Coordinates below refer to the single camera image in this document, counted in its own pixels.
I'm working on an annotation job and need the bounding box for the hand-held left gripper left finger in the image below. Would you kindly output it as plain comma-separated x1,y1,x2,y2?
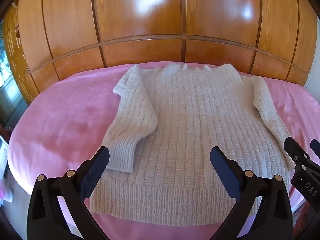
26,146,111,240

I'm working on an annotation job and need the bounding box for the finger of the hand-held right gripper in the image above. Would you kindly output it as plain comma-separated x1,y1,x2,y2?
310,138,320,159
283,136,312,172

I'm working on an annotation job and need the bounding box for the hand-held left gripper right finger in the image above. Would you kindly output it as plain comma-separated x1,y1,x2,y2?
210,146,294,240

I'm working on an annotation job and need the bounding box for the white knit sweater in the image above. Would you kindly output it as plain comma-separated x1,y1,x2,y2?
89,63,296,224

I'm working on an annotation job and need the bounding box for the pink blanket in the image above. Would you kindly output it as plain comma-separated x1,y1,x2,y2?
7,61,318,240

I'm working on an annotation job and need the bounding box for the pink and white cloth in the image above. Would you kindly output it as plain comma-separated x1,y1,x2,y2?
0,185,15,203

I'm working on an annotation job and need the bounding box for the window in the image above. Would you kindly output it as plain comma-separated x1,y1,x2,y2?
0,20,12,88

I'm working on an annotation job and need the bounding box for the wooden wardrobe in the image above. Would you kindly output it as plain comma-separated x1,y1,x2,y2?
4,0,318,103

